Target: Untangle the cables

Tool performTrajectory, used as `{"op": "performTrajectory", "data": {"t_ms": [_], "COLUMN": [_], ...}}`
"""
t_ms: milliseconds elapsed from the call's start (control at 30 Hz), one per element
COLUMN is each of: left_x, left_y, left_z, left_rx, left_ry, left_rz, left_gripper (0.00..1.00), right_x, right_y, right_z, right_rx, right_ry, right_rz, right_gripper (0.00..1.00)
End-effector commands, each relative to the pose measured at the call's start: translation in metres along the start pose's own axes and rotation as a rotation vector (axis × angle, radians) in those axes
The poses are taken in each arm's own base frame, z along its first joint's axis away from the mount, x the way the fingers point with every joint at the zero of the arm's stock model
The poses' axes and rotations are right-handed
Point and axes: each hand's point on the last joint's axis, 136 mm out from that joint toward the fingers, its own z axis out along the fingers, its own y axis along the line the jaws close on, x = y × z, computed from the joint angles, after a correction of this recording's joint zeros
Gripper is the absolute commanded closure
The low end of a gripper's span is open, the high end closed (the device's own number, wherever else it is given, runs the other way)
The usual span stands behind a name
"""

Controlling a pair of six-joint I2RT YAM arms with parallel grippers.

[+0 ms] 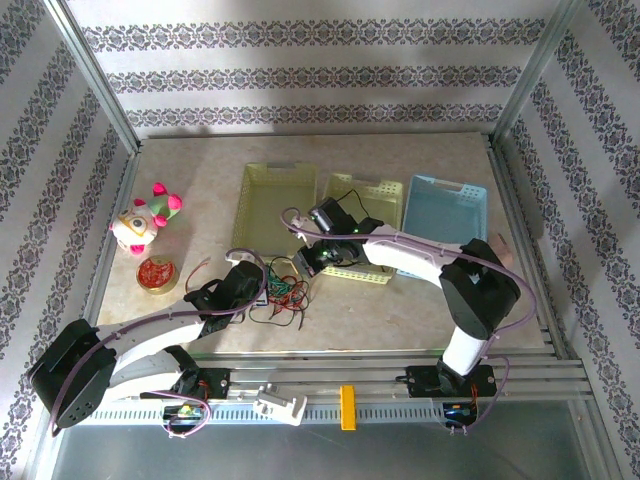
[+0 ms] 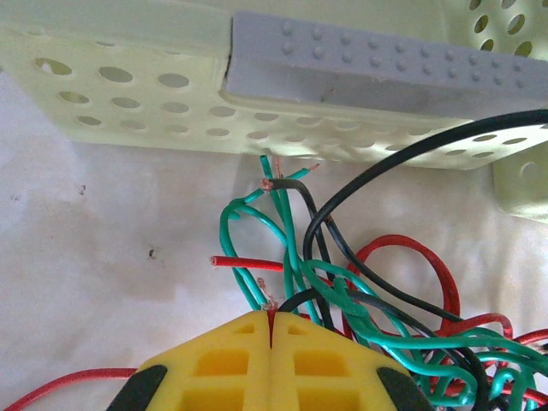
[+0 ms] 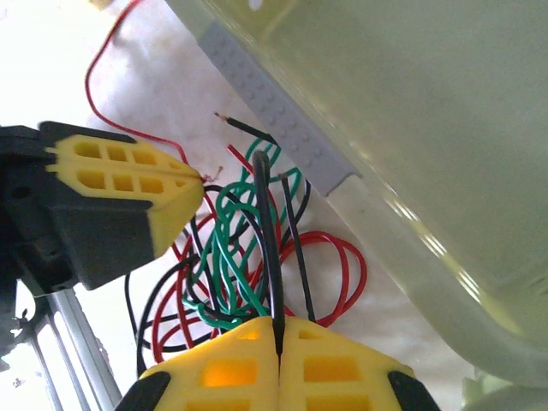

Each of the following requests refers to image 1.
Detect aluminium frame post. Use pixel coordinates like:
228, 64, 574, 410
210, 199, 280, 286
42, 0, 141, 154
489, 0, 589, 149

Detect light blue plastic basket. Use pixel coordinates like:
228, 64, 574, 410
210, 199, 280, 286
397, 173, 489, 279

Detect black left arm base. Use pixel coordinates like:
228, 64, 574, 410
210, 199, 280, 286
169, 367, 232, 401

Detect round red gold tin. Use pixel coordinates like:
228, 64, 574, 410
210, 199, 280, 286
136, 255, 180, 295

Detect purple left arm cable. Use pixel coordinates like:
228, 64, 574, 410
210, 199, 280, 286
49, 249, 270, 440

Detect red cable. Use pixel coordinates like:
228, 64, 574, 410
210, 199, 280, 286
184, 256, 312, 322

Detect green cable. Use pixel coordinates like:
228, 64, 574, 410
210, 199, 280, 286
248, 259, 307, 332
264, 258, 301, 302

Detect white pink plush toy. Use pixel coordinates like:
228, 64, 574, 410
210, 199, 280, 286
108, 181, 184, 257

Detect grey slotted cable duct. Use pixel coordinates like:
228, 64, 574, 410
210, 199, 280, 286
64, 398, 482, 427

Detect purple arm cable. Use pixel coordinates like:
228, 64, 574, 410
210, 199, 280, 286
49, 249, 270, 440
281, 206, 540, 437

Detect pale yellow plastic basket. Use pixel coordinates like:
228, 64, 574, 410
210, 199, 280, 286
312, 173, 405, 286

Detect pale green plastic basket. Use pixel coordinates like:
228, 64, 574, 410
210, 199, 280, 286
232, 160, 320, 257

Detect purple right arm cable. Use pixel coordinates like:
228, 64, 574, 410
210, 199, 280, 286
281, 206, 540, 437

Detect white plastic mount bracket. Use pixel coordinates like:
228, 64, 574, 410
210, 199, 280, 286
252, 382, 309, 427

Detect yellow plastic bracket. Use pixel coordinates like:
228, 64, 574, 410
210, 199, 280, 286
339, 384, 359, 432

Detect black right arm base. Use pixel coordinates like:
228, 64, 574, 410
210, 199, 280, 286
404, 363, 495, 400

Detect aluminium extrusion rails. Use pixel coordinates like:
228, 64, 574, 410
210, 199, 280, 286
94, 324, 587, 401

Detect small circuit board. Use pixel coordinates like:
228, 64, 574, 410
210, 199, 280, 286
443, 402, 479, 422
163, 404, 206, 422

